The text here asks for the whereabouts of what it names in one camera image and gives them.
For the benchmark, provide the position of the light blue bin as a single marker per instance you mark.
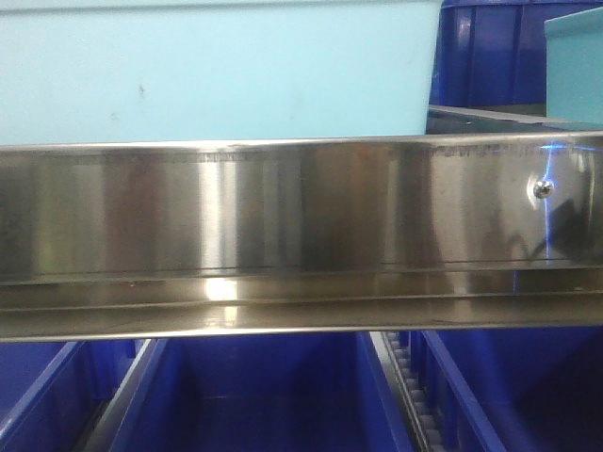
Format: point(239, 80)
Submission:
point(119, 71)

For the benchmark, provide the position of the blue bin lower middle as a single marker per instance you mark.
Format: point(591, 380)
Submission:
point(321, 391)

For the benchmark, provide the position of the white roller track lower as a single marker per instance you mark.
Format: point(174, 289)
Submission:
point(404, 384)

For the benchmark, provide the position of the blue bin upper right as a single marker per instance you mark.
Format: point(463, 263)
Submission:
point(493, 53)

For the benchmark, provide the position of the blue bin lower right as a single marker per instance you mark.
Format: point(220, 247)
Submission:
point(534, 389)

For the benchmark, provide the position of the blue bin lower left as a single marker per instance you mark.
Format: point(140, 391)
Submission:
point(51, 392)

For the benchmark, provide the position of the teal panel right edge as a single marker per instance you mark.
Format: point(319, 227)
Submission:
point(574, 66)

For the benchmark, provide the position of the stainless steel shelf front rail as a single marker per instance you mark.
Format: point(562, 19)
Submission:
point(158, 239)

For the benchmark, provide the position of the rail screw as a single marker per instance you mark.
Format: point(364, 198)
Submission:
point(543, 189)

